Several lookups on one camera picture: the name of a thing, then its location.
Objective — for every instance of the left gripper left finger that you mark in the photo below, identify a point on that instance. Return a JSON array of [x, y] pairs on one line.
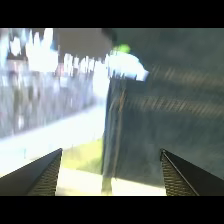
[[36, 178]]

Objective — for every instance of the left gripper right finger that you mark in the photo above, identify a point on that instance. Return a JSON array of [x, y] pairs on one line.
[[186, 178]]

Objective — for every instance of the blue jeans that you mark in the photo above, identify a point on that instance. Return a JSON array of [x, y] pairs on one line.
[[166, 126]]

